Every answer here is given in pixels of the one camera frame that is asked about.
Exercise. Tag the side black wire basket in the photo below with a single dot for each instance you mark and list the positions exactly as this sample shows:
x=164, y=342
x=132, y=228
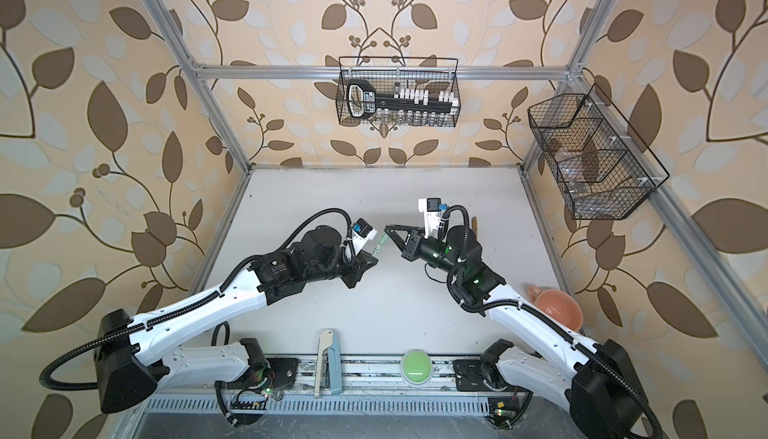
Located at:
x=601, y=165

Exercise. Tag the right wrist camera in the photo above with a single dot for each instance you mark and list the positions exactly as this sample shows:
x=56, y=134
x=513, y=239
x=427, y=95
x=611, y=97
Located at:
x=433, y=209

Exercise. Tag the black socket set rail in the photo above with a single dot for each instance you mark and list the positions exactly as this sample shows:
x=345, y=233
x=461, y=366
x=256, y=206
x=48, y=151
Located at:
x=364, y=101

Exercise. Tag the green pen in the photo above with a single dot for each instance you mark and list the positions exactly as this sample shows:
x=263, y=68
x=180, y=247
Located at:
x=381, y=242

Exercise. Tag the green round button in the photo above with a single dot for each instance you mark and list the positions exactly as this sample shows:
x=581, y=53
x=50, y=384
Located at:
x=416, y=368

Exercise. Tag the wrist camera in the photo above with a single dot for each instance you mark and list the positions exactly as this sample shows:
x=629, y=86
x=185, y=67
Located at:
x=433, y=209
x=362, y=233

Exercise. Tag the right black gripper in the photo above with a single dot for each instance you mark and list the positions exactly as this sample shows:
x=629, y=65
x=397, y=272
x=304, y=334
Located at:
x=397, y=241

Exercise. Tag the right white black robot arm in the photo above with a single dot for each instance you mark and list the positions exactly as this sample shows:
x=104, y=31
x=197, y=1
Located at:
x=596, y=383

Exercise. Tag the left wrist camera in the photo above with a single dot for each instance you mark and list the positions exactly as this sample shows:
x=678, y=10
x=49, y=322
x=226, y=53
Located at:
x=362, y=233

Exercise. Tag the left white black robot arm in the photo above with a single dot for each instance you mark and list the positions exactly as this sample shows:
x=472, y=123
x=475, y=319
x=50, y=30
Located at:
x=134, y=356

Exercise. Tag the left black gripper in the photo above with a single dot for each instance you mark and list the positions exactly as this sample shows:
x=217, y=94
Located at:
x=352, y=277

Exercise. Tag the rear black wire basket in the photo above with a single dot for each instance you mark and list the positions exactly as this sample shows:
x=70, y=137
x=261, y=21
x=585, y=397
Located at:
x=431, y=72

